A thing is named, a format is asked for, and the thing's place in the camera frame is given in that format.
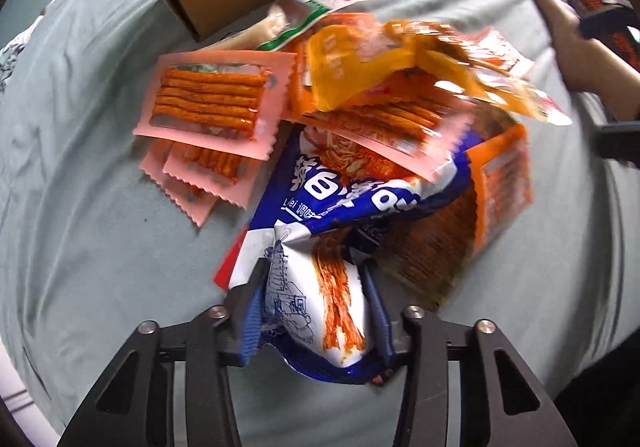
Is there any orange bordered snack pack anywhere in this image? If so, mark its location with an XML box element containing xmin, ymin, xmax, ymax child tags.
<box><xmin>465</xmin><ymin>124</ymin><xmax>533</xmax><ymax>255</ymax></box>

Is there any grey-green bed sheet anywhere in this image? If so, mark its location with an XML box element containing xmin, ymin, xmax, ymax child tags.
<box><xmin>1</xmin><ymin>0</ymin><xmax>639</xmax><ymax>430</ymax></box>

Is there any pink spicy-strip pack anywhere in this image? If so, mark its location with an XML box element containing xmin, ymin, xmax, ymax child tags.
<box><xmin>284</xmin><ymin>68</ymin><xmax>475</xmax><ymax>182</ymax></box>

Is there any person's right foot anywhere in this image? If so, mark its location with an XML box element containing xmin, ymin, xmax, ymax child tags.
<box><xmin>534</xmin><ymin>0</ymin><xmax>639</xmax><ymax>121</ymax></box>

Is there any green white snack packet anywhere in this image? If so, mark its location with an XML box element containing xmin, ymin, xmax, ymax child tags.
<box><xmin>256</xmin><ymin>0</ymin><xmax>367</xmax><ymax>52</ymax></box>

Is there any yellow orange snack bag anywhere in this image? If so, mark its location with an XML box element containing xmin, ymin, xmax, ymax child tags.
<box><xmin>292</xmin><ymin>19</ymin><xmax>572</xmax><ymax>126</ymax></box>

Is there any blue white snack bag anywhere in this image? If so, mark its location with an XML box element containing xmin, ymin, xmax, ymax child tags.
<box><xmin>229</xmin><ymin>124</ymin><xmax>480</xmax><ymax>384</ymax></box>

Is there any black red clear snack bag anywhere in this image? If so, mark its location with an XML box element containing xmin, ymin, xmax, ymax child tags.
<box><xmin>214</xmin><ymin>174</ymin><xmax>476</xmax><ymax>321</ymax></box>

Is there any small pink snack pack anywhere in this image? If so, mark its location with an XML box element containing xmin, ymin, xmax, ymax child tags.
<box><xmin>163</xmin><ymin>143</ymin><xmax>264</xmax><ymax>209</ymax></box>

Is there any large pink spicy-stick pack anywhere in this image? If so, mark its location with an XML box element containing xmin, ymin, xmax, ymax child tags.
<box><xmin>134</xmin><ymin>51</ymin><xmax>295</xmax><ymax>161</ymax></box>

